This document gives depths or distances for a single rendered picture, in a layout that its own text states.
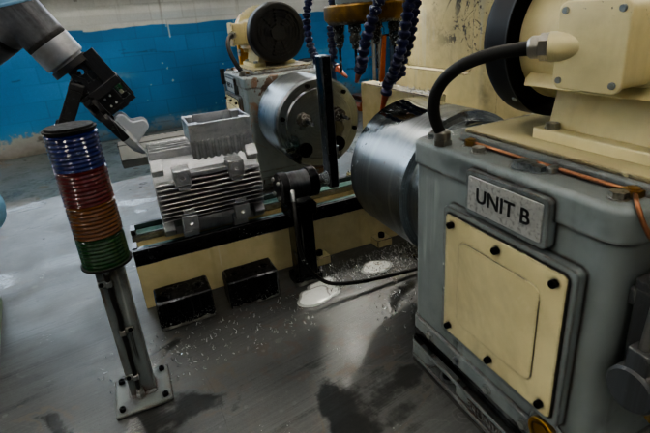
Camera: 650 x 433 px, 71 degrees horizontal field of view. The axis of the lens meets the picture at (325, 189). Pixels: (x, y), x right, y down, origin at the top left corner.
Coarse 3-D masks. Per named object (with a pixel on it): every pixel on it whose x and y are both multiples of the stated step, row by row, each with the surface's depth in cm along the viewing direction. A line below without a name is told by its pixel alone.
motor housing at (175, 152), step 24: (168, 144) 87; (168, 168) 85; (192, 168) 86; (216, 168) 85; (168, 192) 83; (192, 192) 85; (216, 192) 87; (240, 192) 88; (168, 216) 84; (216, 216) 88
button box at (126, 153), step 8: (144, 136) 106; (152, 136) 107; (160, 136) 108; (168, 136) 108; (176, 136) 109; (184, 136) 109; (120, 144) 104; (144, 144) 106; (120, 152) 104; (128, 152) 104; (136, 152) 105; (128, 160) 104; (136, 160) 106; (144, 160) 108
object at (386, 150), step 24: (384, 120) 78; (408, 120) 73; (456, 120) 68; (480, 120) 68; (360, 144) 80; (384, 144) 74; (408, 144) 69; (360, 168) 79; (384, 168) 72; (408, 168) 68; (360, 192) 81; (384, 192) 73; (408, 192) 69; (384, 216) 76; (408, 216) 70; (408, 240) 73
